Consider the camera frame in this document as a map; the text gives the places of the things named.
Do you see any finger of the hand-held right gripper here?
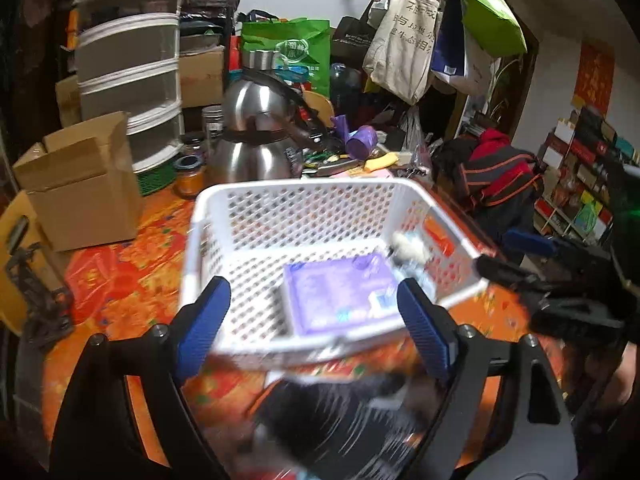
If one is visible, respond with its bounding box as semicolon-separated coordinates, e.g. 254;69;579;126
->
502;229;613;266
474;255;556;301

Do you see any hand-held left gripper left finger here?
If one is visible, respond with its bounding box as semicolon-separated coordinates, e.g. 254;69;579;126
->
47;276;233;480

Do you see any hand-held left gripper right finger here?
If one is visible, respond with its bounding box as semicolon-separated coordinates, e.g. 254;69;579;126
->
397;277;581;480

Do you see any white fluffy soft item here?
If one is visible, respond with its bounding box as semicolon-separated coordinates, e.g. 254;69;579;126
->
387;230;432;267

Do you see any purple soft packet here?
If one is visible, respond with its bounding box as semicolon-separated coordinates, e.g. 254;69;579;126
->
282;252;406;338

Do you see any clear bag with dark cloth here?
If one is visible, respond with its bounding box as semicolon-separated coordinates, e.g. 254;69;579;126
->
250;372;443;480

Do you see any white perforated plastic basket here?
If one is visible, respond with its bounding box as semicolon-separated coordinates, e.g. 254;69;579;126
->
180;177;491;368

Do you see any black and red jacket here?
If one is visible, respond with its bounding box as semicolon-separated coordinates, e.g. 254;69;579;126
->
432;127;546;241

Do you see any shelf of coloured boxes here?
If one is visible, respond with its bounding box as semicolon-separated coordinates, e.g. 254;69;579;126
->
532;105;640;252

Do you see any orange filled glass jar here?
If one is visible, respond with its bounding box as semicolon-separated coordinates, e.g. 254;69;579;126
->
172;155;206;199

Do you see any green plastic basket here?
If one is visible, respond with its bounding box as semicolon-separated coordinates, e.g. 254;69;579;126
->
137;164;179;197

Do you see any yellow cloth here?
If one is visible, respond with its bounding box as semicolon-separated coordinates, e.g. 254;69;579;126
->
364;152;401;172

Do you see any stainless steel kettle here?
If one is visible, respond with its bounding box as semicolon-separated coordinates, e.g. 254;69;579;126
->
207;70;331;187

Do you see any open cardboard box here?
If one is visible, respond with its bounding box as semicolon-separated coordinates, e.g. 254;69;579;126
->
12;111;146;253

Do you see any dark lidded glass jar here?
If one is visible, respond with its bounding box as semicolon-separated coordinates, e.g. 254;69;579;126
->
181;132;207;159

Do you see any purple plastic cup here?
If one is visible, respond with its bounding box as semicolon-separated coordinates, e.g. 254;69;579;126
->
345;125;382;160

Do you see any yellow wooden chair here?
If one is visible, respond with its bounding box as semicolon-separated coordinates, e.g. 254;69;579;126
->
0;190;76;337

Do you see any tall glass jar black lid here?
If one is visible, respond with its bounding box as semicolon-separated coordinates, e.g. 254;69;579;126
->
202;105;224;141

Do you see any blue and white bag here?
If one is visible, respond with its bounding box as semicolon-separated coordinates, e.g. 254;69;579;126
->
432;0;497;96

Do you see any lime green bag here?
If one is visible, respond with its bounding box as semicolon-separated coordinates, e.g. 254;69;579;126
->
452;0;529;57

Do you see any beige canvas tote bag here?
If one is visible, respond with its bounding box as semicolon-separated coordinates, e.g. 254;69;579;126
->
362;0;442;106

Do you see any large blue water bottle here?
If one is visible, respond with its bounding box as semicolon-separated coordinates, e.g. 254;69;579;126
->
330;62;364;111

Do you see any closed cardboard box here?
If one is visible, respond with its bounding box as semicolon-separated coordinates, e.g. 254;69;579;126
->
179;47;226;109

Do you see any grey plastic drawer tower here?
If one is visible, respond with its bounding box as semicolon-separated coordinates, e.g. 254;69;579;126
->
75;0;186;173

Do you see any small stainless steel container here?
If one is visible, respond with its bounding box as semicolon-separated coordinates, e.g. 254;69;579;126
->
241;49;282;72

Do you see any black bag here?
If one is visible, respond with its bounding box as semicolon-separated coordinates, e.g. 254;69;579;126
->
332;16;376;59

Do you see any green shopping bag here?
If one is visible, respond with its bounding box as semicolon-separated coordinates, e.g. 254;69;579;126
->
240;10;332;99

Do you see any black metal frame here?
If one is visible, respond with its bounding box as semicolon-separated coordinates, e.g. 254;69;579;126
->
7;242;76;347

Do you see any red wall poster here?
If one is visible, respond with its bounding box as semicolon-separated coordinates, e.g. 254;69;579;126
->
572;42;616;119

